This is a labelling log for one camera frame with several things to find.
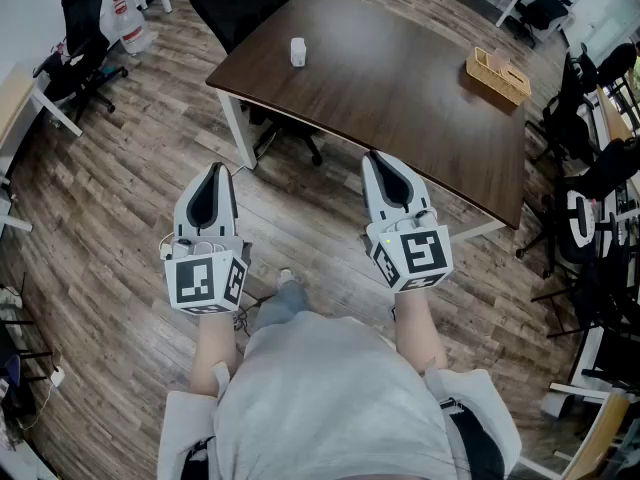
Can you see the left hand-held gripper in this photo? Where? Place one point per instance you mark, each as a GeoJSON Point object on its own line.
{"type": "Point", "coordinates": [195, 278]}

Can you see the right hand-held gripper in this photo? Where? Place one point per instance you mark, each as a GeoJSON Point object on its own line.
{"type": "Point", "coordinates": [425, 253]}

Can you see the person's right forearm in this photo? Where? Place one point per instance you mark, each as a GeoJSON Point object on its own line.
{"type": "Point", "coordinates": [417, 328]}

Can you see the person's left forearm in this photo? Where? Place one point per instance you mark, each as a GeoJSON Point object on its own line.
{"type": "Point", "coordinates": [215, 348]}

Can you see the white table leg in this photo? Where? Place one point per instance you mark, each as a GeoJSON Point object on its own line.
{"type": "Point", "coordinates": [475, 230]}
{"type": "Point", "coordinates": [240, 133]}

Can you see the person's left shoe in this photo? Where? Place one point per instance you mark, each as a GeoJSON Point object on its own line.
{"type": "Point", "coordinates": [287, 277]}

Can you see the person's left leg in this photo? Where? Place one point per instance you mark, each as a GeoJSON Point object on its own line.
{"type": "Point", "coordinates": [282, 305]}

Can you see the woven wicker basket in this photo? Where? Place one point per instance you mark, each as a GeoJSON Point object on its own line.
{"type": "Point", "coordinates": [492, 80]}

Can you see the pink translucent cup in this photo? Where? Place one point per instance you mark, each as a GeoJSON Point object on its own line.
{"type": "Point", "coordinates": [500, 59]}

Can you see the clear water jug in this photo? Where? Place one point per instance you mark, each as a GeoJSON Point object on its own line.
{"type": "Point", "coordinates": [131, 25]}

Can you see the large black office chair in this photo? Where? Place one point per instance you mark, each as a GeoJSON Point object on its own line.
{"type": "Point", "coordinates": [240, 3]}

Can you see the white desk with wooden top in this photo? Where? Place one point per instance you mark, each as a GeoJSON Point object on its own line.
{"type": "Point", "coordinates": [600, 433]}
{"type": "Point", "coordinates": [20, 103]}

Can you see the person's grey t-shirt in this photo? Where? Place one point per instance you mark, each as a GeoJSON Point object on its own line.
{"type": "Point", "coordinates": [325, 398]}

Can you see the white power adapter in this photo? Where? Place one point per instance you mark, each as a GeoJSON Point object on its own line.
{"type": "Point", "coordinates": [57, 378]}

